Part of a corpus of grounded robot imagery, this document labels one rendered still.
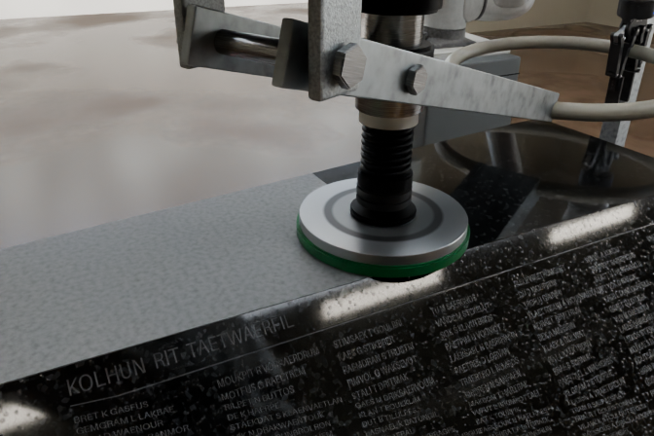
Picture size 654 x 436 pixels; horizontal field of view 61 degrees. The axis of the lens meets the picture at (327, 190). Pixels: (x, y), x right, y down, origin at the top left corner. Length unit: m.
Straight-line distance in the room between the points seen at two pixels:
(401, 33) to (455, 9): 1.41
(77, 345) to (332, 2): 0.38
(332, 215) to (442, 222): 0.14
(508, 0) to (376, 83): 1.60
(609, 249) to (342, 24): 0.55
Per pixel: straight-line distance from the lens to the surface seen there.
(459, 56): 1.29
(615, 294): 0.83
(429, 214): 0.71
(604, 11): 8.94
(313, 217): 0.69
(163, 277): 0.65
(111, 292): 0.64
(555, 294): 0.76
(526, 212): 0.81
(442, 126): 1.94
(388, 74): 0.53
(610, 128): 2.73
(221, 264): 0.66
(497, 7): 2.09
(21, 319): 0.64
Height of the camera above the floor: 1.20
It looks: 26 degrees down
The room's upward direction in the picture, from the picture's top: 1 degrees clockwise
